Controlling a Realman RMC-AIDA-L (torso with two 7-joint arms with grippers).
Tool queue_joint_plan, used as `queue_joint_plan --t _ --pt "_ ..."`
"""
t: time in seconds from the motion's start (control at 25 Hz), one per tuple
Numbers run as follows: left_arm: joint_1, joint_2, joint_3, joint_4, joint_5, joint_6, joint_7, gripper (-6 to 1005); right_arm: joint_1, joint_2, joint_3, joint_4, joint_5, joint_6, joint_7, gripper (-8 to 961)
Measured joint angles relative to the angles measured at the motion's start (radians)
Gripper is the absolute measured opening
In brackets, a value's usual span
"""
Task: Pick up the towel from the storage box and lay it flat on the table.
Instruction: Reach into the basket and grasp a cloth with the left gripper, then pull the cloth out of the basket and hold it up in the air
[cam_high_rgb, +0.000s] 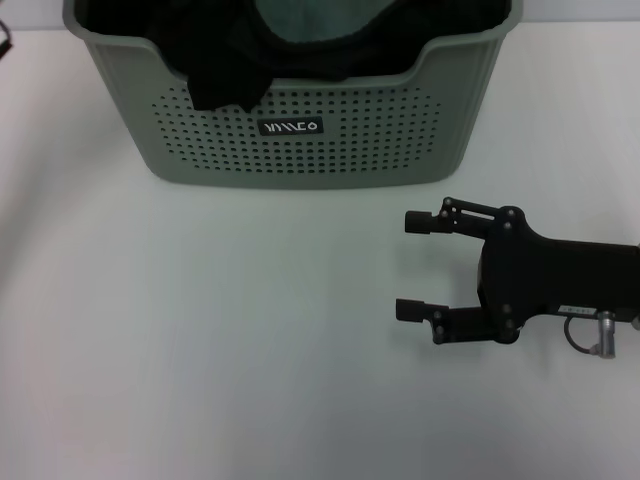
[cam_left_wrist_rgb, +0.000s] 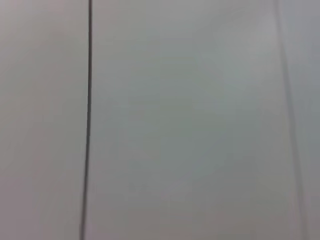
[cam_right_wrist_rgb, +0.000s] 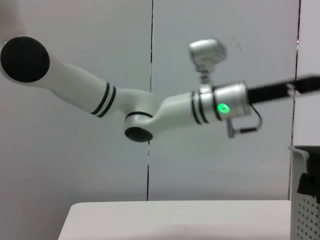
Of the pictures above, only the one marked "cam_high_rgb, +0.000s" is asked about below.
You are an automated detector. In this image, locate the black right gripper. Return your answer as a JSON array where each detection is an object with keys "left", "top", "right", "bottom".
[{"left": 394, "top": 195, "right": 640, "bottom": 348}]

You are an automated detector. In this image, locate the grey-green perforated storage box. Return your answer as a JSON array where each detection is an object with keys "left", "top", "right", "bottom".
[{"left": 62, "top": 0, "right": 524, "bottom": 192}]

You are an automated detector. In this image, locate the black cloth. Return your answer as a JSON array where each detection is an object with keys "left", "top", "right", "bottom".
[{"left": 144, "top": 0, "right": 417, "bottom": 114}]

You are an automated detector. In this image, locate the right gripper cable with connector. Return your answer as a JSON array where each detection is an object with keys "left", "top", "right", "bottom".
[{"left": 564, "top": 309, "right": 640, "bottom": 359}]

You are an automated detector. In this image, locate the gripper cable with connector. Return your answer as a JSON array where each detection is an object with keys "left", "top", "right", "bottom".
[
  {"left": 0, "top": 19, "right": 15, "bottom": 61},
  {"left": 564, "top": 309, "right": 640, "bottom": 359}
]

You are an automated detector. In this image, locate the left gripper cable with connector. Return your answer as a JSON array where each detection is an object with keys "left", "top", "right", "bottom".
[{"left": 0, "top": 19, "right": 15, "bottom": 61}]

